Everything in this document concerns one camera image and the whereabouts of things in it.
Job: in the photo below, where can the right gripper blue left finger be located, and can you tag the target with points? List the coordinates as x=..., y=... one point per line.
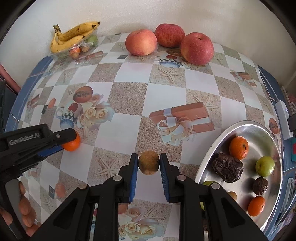
x=115, y=190

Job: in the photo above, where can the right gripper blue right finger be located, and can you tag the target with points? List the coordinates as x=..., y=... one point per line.
x=181, y=189

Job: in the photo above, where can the green fruit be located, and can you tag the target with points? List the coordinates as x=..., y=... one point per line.
x=265, y=166
x=206, y=183

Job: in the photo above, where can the small brown longan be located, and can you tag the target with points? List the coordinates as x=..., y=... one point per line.
x=148, y=162
x=233, y=195

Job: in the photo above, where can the large dark brown date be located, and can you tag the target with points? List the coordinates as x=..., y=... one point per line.
x=227, y=167

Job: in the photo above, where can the orange tangerine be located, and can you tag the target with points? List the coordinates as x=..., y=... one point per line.
x=72, y=145

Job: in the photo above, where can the small orange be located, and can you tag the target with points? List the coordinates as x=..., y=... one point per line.
x=256, y=206

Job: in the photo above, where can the speckled orange with stem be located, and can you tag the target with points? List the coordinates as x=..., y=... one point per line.
x=239, y=147

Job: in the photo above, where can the left human hand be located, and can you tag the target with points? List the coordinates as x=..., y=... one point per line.
x=27, y=212

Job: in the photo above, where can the checkered printed tablecloth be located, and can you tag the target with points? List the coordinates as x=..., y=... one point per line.
x=122, y=104

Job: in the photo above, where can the clear plastic fruit tray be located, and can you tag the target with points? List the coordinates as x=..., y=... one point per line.
x=81, y=49

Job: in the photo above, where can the yellow banana bunch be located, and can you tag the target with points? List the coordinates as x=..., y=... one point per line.
x=62, y=41

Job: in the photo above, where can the white power strip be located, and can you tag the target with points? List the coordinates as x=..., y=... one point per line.
x=283, y=116

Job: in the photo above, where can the black adapter plug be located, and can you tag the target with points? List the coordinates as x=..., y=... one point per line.
x=292, y=123

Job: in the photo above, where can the red apple right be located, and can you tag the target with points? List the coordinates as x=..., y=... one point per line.
x=197, y=48

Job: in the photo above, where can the pale red apple left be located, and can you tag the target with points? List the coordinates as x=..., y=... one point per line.
x=141, y=42

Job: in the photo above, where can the dark red apple middle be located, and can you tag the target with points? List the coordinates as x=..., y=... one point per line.
x=169, y=35

